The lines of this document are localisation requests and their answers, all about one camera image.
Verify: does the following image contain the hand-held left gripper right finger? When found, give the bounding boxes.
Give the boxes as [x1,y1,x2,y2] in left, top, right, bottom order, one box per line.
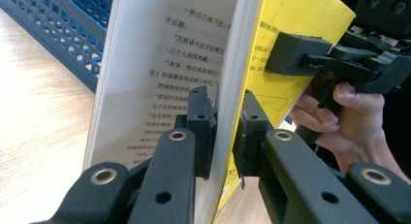
[232,89,275,189]

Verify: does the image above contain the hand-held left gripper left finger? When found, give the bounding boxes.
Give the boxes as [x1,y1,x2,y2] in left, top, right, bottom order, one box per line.
[174,85,218,180]

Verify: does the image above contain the yellow paperback book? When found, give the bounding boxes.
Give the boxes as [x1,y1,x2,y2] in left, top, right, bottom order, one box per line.
[81,0,357,224]

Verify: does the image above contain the blue plastic file rack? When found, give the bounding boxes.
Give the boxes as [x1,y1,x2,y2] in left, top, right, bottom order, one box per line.
[0,0,116,93]

